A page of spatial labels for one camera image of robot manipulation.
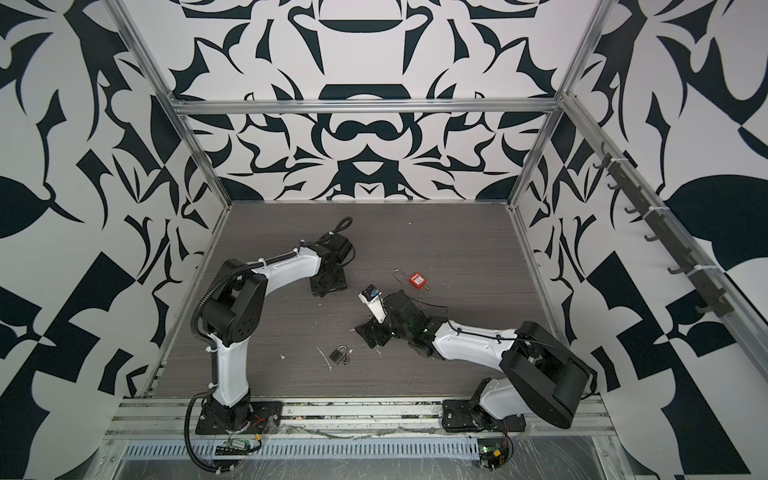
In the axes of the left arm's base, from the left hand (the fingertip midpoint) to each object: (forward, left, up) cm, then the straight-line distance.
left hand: (337, 281), depth 97 cm
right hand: (-15, -10, +5) cm, 18 cm away
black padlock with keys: (-22, -2, -2) cm, 22 cm away
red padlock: (0, -25, 0) cm, 25 cm away
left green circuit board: (-43, +20, +1) cm, 47 cm away
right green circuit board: (-45, -39, -3) cm, 60 cm away
